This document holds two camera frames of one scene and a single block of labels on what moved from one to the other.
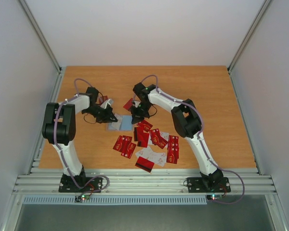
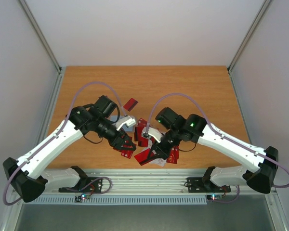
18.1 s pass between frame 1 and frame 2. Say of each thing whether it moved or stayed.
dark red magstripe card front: moved
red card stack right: stayed
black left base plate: stayed
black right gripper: moved
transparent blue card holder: moved
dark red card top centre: stayed
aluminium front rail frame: stayed
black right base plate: stayed
